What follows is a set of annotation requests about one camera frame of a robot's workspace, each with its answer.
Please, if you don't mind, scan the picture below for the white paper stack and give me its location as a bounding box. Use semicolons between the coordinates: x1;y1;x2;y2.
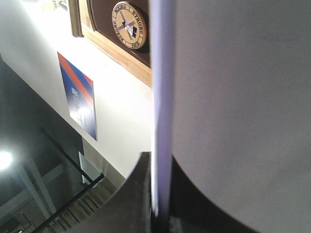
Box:
150;0;311;233

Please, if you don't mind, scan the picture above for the wooden framed board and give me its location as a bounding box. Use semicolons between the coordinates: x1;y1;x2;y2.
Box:
67;0;152;87

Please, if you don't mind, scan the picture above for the round windmill emblem plaque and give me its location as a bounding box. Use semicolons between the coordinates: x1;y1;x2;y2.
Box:
112;1;147;50

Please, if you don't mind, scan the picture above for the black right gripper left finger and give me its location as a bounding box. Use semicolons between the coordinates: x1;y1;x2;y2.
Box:
67;152;151;233

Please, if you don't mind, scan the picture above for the blue red poster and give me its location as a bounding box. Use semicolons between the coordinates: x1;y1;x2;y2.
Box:
57;53;97;140

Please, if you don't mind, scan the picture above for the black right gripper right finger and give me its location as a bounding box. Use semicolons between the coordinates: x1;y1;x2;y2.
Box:
170;157;255;233

